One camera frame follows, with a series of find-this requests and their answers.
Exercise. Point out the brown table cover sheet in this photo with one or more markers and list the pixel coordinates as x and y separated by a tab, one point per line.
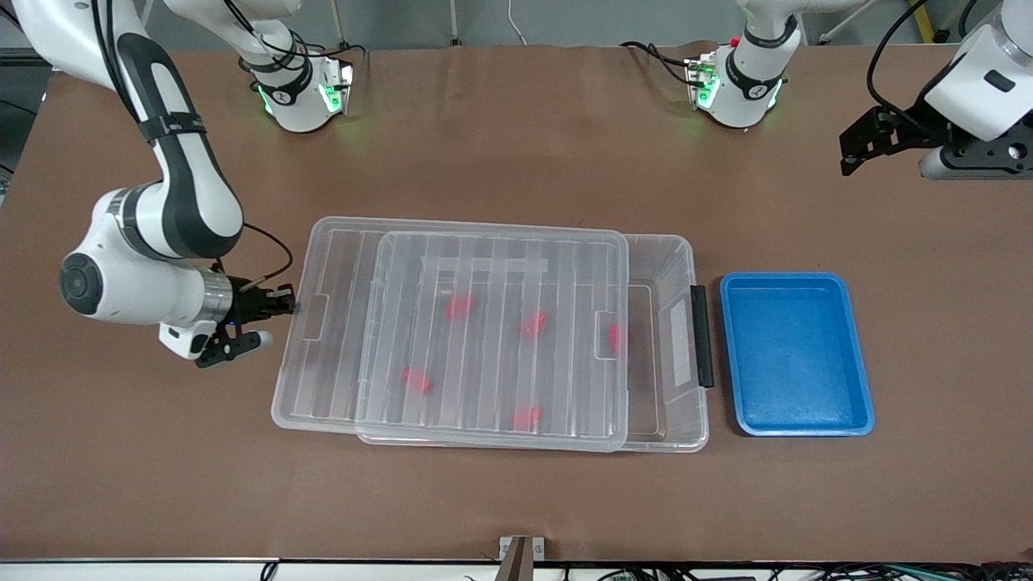
516	500

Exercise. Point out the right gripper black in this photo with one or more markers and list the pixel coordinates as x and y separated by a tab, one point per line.
246	302

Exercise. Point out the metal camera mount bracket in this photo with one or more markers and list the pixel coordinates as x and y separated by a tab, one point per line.
520	558

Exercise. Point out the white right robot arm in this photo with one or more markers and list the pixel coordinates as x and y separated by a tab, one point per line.
186	202

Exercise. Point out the clear plastic storage box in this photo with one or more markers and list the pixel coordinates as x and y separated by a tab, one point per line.
658	420

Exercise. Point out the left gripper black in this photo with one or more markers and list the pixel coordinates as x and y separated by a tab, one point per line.
905	131

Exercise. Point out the yellow pole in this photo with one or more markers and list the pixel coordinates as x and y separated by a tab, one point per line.
923	20

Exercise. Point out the clear ribbed plastic lid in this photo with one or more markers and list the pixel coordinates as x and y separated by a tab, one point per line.
339	339

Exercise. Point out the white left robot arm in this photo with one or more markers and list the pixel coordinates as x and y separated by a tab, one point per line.
750	73

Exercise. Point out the blue plastic tray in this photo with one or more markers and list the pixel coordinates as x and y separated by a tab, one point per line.
795	355

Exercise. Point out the red toy block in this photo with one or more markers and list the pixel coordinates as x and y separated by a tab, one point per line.
417	381
533	324
527	419
616	339
461	306

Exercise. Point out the pale box label sticker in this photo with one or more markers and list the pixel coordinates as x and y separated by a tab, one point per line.
682	339

